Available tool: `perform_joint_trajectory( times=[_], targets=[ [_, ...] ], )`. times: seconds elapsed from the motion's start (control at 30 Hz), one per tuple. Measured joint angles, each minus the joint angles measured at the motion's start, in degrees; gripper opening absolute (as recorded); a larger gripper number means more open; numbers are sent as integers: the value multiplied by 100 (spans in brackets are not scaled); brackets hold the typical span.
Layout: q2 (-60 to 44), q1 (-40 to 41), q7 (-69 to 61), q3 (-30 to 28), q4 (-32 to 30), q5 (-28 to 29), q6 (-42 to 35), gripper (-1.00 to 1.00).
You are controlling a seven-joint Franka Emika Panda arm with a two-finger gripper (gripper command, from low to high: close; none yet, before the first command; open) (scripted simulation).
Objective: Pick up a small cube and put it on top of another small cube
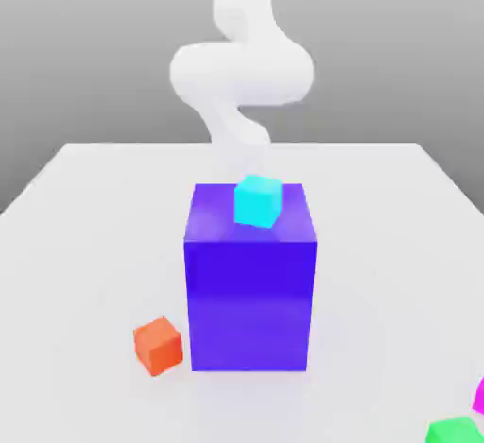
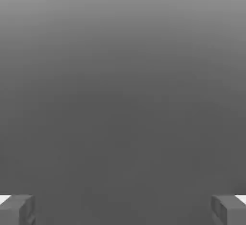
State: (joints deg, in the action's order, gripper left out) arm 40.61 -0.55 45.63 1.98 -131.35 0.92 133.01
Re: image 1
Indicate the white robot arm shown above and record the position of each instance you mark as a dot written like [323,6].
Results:
[242,72]

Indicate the small cyan cube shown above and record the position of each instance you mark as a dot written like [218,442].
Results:
[255,203]

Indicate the small orange cube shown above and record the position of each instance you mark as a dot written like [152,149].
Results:
[159,346]

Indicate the small magenta cube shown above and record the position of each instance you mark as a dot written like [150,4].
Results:
[480,397]

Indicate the small green cube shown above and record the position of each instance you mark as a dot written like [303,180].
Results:
[453,431]

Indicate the large purple box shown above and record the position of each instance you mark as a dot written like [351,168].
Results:
[249,299]

